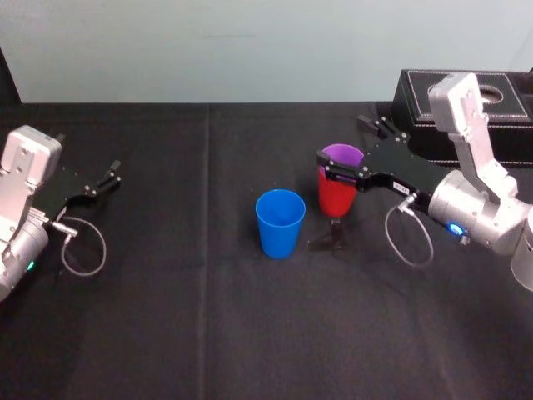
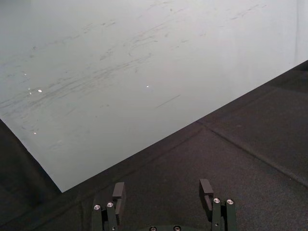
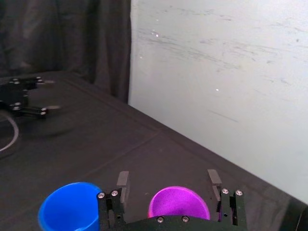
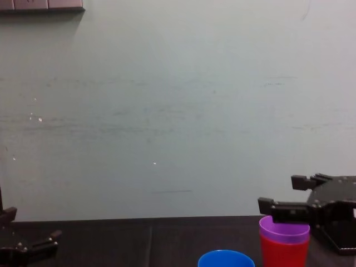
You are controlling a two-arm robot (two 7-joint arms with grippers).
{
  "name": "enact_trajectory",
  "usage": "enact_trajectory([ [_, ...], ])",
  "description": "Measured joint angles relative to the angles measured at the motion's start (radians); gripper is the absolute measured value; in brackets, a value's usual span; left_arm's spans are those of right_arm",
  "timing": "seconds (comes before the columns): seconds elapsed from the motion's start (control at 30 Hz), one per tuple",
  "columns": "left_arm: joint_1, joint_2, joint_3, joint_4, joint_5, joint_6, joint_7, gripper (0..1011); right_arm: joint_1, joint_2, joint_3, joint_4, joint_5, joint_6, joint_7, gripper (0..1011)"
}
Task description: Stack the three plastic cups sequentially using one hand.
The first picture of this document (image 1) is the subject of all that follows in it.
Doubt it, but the black table cloth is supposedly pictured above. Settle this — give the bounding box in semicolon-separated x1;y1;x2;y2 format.
0;102;533;400

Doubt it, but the black stitched tissue box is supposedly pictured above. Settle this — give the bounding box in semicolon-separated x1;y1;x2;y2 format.
391;69;533;168

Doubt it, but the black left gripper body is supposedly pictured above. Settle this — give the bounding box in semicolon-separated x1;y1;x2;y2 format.
31;166;99;220

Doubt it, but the thin right gripper cable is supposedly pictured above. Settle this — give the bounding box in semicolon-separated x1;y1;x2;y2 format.
385;193;435;268

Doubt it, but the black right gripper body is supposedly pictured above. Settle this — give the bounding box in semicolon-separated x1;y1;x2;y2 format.
356;140;459;212

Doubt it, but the thin gripper cable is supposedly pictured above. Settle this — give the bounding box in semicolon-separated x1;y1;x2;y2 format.
52;216;107;277
385;193;435;268

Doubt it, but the blue plastic cup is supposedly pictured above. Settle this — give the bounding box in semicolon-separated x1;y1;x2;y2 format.
255;188;307;260

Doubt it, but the purple plastic cup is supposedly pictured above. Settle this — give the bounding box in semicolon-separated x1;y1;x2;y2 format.
321;143;366;183

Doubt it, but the red plastic cup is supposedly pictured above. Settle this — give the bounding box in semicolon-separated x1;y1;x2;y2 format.
316;163;358;218

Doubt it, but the thin left gripper cable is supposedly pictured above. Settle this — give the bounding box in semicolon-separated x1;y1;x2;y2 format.
52;216;107;277

